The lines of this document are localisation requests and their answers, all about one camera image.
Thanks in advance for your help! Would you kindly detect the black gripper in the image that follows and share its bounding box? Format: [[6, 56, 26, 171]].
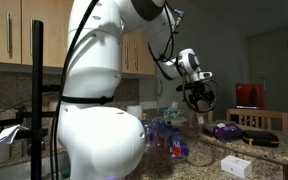
[[187, 81, 216, 110]]

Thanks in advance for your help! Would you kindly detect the clear zip bag purple package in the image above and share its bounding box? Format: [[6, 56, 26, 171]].
[[211, 121, 244, 142]]

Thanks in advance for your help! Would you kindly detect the teal patterned tissue box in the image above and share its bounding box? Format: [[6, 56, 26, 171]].
[[163, 101, 186, 120]]

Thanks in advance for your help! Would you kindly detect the blue cap water bottle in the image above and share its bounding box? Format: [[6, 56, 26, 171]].
[[143, 120, 154, 151], [153, 119, 165, 148], [163, 120, 175, 148]]

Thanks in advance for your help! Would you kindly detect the red box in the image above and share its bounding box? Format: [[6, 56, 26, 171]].
[[235, 82, 265, 110]]

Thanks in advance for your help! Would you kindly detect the water bottle red blue label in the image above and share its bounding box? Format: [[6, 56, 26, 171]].
[[171, 130, 186, 158]]

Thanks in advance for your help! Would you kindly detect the wooden slat back chair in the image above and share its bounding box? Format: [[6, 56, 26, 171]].
[[226, 108, 288, 133]]

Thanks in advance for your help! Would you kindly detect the white paper towel roll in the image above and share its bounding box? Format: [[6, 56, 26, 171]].
[[126, 105, 144, 120]]

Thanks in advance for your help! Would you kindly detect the black case yellow zipper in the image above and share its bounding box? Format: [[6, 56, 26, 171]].
[[242, 129, 281, 148]]

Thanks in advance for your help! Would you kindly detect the small white box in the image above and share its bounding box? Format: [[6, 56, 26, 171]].
[[220, 154, 253, 180]]

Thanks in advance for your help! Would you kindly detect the white folded paper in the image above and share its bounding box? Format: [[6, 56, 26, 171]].
[[0, 124, 30, 145]]

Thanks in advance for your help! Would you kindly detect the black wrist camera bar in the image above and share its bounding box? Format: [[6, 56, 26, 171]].
[[176, 81, 203, 93]]

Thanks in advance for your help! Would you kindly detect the grey wall phone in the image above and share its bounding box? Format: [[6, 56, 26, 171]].
[[154, 78, 164, 98]]

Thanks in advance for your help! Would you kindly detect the black strap band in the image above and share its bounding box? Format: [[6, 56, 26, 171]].
[[59, 94, 116, 106]]

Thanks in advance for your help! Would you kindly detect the black camera stand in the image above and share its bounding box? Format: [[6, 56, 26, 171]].
[[0, 19, 62, 180]]

